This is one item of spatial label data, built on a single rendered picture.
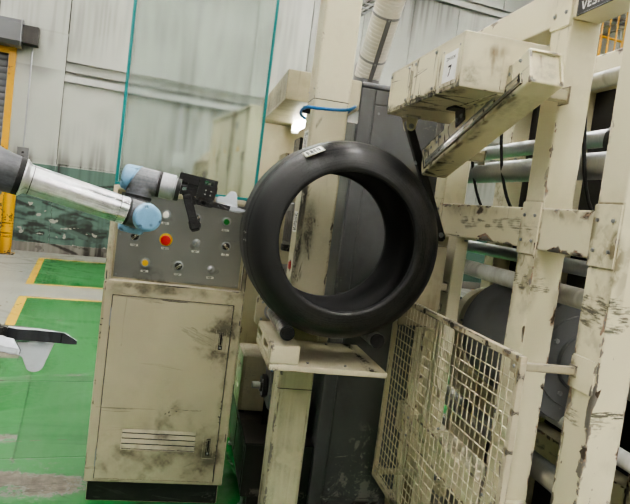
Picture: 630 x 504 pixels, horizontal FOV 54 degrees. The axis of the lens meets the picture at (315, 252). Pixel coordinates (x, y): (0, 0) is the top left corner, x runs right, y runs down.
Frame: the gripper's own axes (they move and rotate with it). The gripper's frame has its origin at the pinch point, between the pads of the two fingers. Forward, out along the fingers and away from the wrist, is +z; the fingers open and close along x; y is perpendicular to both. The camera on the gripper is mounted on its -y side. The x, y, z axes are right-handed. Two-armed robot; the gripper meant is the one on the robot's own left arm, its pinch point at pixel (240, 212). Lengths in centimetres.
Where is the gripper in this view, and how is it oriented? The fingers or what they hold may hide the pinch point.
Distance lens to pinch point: 187.9
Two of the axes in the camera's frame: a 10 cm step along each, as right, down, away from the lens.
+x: -1.9, -1.0, 9.8
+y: 2.4, -9.7, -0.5
